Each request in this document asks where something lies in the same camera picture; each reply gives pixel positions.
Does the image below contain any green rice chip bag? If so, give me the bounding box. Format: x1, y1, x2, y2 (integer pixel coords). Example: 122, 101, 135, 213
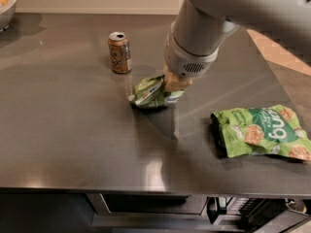
211, 105, 311, 161

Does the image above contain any brown soda can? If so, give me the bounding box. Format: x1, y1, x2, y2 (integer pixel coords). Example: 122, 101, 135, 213
108, 31, 131, 74

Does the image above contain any metal bowl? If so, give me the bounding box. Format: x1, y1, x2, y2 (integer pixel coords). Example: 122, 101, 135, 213
0, 0, 17, 32

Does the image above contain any green jalapeno chip bag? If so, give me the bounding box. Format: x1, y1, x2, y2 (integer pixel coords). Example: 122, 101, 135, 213
128, 76, 184, 109

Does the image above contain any microwave under counter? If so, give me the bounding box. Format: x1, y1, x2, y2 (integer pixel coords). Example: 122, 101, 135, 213
86, 193, 207, 229

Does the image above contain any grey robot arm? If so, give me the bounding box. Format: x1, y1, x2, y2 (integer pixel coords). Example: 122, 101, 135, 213
164, 0, 311, 92

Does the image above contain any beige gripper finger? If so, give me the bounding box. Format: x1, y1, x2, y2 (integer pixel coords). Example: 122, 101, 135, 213
163, 63, 192, 92

